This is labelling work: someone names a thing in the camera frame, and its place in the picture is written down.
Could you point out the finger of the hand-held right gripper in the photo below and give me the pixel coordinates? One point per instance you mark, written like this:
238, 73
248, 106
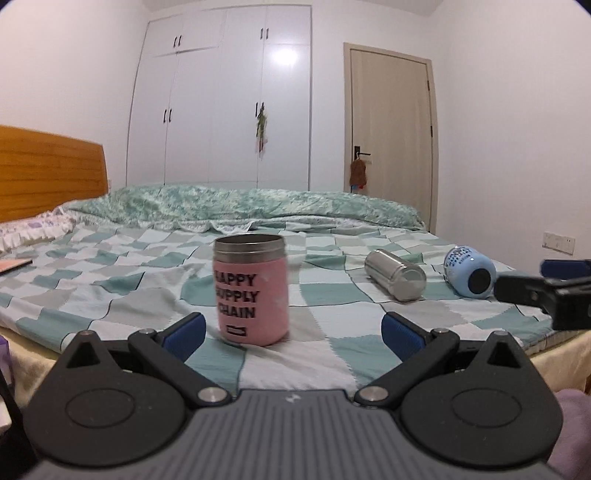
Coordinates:
531, 288
565, 267

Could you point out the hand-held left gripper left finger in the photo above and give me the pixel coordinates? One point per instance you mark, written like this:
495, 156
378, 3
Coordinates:
187, 334

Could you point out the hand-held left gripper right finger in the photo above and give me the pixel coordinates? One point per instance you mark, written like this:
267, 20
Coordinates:
399, 334

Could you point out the blue patterned cup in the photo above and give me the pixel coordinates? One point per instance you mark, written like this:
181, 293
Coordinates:
464, 270

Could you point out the pink cup with steel rim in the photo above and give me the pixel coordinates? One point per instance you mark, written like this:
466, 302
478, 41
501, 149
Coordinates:
251, 295

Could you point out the stainless steel cup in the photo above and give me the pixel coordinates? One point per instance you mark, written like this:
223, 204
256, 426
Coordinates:
392, 274

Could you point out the checkered bed sheet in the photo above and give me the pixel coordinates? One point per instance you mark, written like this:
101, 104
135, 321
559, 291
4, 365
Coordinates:
138, 286

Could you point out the purple cloth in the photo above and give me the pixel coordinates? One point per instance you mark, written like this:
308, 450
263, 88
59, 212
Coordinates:
575, 429

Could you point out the yellow mattress cover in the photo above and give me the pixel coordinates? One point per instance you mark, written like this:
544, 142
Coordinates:
32, 360

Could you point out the green floral quilt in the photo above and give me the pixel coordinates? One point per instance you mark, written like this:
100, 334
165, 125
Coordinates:
277, 203

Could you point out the brown hanging plush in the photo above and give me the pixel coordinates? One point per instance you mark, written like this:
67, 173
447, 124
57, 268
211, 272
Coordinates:
358, 173

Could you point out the frilled floral pillow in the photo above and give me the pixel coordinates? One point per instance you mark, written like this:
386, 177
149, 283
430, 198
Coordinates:
32, 230

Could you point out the flat pink book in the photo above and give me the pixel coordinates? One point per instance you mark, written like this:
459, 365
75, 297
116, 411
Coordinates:
14, 265

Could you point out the beige door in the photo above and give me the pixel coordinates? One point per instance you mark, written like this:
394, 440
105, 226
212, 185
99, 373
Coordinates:
392, 129

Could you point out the wooden headboard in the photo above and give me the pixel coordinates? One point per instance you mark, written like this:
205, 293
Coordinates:
46, 175

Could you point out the green hanging ornament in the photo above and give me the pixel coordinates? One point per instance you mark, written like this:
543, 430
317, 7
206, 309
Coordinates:
261, 124

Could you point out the white wardrobe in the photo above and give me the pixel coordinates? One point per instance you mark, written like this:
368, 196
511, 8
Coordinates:
217, 101

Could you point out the white wall socket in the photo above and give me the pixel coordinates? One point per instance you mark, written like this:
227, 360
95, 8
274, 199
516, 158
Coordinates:
558, 242

